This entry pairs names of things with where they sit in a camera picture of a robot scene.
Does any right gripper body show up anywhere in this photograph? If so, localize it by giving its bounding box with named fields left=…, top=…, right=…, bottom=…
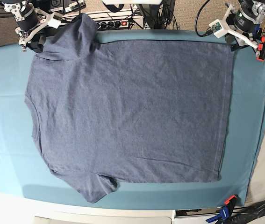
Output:
left=14, top=9, right=46, bottom=53

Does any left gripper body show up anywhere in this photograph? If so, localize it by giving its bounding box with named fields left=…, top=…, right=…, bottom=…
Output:
left=225, top=10, right=260, bottom=50

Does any blue-grey T-shirt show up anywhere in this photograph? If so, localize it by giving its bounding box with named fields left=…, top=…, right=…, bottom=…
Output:
left=25, top=14, right=234, bottom=203

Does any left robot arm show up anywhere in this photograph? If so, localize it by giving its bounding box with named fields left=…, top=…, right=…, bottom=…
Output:
left=225, top=0, right=265, bottom=41

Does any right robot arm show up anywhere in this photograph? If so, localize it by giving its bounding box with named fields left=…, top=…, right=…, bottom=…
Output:
left=0, top=0, right=47, bottom=53

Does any orange black clamp top right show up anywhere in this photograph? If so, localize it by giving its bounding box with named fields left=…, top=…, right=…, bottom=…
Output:
left=257, top=35, right=265, bottom=62

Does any teal table cloth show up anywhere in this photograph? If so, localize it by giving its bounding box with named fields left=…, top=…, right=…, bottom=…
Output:
left=0, top=29, right=265, bottom=210

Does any blue orange clamp bottom right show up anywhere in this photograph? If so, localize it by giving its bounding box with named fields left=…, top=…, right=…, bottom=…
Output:
left=206, top=195, right=238, bottom=224

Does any black plastic bag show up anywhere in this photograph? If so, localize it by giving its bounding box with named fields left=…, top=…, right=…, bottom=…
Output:
left=230, top=200, right=265, bottom=224

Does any black power strip red switch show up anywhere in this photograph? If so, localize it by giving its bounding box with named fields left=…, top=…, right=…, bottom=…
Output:
left=96, top=21, right=129, bottom=31

